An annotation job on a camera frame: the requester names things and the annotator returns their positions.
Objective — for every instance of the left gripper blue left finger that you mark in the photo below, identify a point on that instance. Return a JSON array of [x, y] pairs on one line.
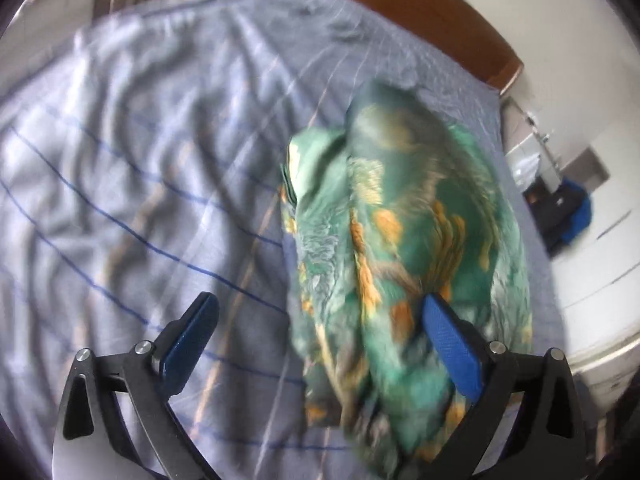
[[91, 438]]

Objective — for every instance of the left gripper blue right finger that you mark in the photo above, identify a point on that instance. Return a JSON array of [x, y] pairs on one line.
[[546, 440]]

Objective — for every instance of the green patterned silk jacket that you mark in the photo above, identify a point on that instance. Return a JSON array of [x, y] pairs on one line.
[[395, 203]]

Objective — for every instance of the black and blue hung clothes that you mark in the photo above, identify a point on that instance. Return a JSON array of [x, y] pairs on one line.
[[560, 216]]

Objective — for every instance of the white wardrobe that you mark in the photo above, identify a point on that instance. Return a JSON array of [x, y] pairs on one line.
[[597, 277]]

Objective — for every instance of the grey white side desk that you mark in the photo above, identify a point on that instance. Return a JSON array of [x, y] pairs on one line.
[[527, 153]]

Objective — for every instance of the blue checked bed duvet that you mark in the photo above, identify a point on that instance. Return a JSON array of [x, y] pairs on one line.
[[140, 166]]

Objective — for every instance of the brown wooden headboard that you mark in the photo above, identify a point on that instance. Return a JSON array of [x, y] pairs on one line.
[[459, 31]]

